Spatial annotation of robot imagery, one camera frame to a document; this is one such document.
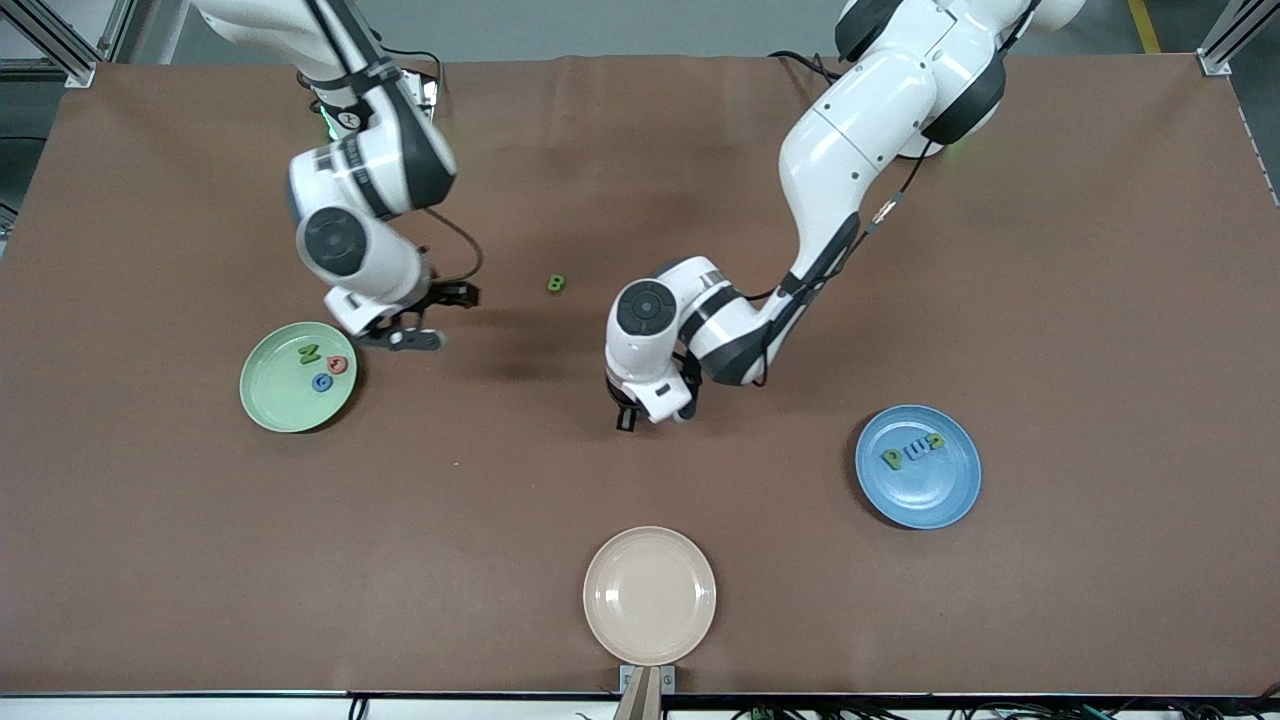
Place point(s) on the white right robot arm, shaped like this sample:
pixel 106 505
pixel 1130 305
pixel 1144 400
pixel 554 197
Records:
pixel 360 250

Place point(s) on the blue plate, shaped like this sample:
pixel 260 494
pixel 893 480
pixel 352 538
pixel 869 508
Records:
pixel 918 495

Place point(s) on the blue foam letter G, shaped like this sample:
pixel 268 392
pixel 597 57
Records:
pixel 316 383

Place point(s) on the beige plate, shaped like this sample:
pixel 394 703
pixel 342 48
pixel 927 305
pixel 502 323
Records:
pixel 650 596

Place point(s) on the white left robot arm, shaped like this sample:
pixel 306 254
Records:
pixel 850 130

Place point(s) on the brown table mat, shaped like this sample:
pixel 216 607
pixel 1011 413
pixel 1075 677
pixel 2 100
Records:
pixel 640 480

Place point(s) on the light green plate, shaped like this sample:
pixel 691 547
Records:
pixel 275 395

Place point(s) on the green foam letter N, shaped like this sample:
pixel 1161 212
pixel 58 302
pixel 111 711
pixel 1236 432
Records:
pixel 937 439
pixel 309 354

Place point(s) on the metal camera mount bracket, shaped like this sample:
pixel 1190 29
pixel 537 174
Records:
pixel 646 690

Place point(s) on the aluminium frame post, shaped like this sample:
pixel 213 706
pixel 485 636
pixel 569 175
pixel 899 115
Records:
pixel 70 65
pixel 1215 55

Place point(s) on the green foam letter p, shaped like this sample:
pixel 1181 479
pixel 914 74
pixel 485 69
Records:
pixel 890 456

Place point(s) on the blue foam letter m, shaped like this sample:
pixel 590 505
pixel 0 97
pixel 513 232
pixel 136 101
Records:
pixel 915 452

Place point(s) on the green foam letter B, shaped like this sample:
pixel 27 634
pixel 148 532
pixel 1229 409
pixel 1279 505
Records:
pixel 556 283

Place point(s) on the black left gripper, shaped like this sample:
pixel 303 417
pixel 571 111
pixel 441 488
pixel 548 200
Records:
pixel 626 414

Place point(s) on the red foam letter D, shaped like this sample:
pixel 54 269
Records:
pixel 338 369

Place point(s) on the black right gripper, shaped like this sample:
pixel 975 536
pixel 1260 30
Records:
pixel 441 295

